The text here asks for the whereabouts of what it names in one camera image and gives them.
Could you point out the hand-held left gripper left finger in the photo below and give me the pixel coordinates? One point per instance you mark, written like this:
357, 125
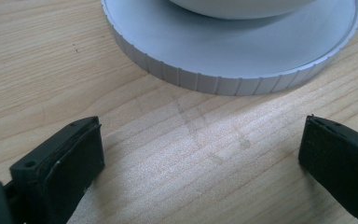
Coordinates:
65, 168

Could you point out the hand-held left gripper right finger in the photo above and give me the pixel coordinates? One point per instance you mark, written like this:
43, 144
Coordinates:
341, 161

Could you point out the grey ribbed round tray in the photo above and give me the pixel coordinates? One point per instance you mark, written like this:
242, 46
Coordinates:
230, 53

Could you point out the white bowl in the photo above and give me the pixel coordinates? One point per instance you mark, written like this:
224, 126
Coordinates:
239, 7

